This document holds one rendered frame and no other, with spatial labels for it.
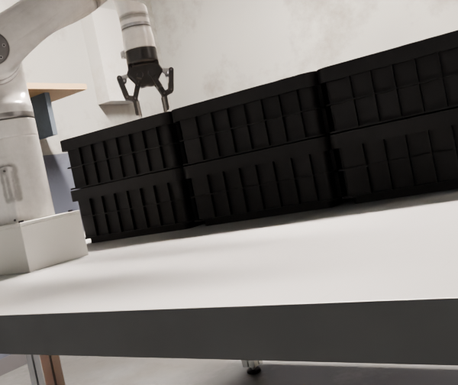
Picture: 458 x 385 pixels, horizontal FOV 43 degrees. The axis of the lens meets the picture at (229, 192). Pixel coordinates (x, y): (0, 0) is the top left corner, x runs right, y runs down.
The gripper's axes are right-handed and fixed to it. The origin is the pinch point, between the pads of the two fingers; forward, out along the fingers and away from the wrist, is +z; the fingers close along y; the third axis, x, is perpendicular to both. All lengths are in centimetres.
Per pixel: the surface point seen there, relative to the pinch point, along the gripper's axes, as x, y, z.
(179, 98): 300, 43, -43
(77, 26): 250, -19, -93
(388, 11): 183, 162, -57
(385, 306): -108, 3, 28
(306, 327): -104, -1, 29
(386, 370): 52, 66, 97
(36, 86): 158, -42, -41
